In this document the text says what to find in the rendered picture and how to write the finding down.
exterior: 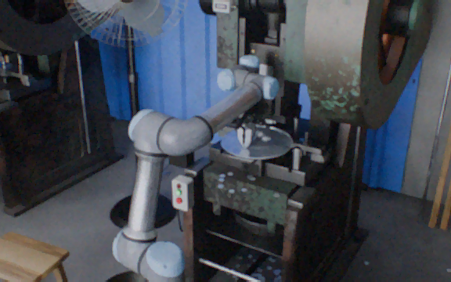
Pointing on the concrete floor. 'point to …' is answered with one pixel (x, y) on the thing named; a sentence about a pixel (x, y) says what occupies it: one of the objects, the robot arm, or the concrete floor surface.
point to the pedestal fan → (139, 14)
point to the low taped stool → (20, 259)
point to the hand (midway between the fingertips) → (243, 146)
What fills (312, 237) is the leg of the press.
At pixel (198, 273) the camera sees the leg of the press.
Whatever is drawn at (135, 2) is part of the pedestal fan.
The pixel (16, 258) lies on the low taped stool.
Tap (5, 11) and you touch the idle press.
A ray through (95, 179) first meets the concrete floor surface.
